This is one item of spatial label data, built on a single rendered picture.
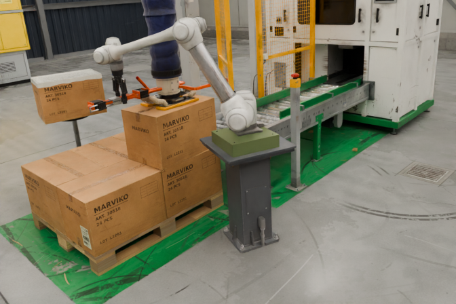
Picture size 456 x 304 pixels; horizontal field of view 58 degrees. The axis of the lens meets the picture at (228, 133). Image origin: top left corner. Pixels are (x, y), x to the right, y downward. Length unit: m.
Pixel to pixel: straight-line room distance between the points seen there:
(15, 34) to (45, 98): 6.10
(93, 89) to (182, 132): 1.53
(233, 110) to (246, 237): 0.99
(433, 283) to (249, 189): 1.25
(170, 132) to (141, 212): 0.59
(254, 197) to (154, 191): 0.72
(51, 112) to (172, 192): 1.67
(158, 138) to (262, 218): 0.91
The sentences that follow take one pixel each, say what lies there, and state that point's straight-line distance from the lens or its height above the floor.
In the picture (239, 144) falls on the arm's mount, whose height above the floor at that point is 0.83.
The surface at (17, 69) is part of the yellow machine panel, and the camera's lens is 10.41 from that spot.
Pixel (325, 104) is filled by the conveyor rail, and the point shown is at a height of 0.57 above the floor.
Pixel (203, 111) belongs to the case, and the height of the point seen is 0.86.
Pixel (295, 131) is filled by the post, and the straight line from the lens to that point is 3.62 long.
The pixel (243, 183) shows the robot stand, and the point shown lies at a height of 0.51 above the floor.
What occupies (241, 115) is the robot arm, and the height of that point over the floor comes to 1.03.
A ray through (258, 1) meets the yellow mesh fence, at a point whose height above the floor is 1.60.
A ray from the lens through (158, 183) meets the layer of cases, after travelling 3.04.
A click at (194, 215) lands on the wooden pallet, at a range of 3.45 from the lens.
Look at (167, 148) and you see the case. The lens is 3.00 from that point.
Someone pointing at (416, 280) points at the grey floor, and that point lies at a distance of 2.92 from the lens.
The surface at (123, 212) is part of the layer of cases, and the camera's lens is 2.93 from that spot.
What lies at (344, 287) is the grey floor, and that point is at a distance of 2.77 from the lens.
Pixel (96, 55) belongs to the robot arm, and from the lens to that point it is 2.69.
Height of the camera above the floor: 1.75
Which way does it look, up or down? 19 degrees down
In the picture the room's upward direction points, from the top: 4 degrees counter-clockwise
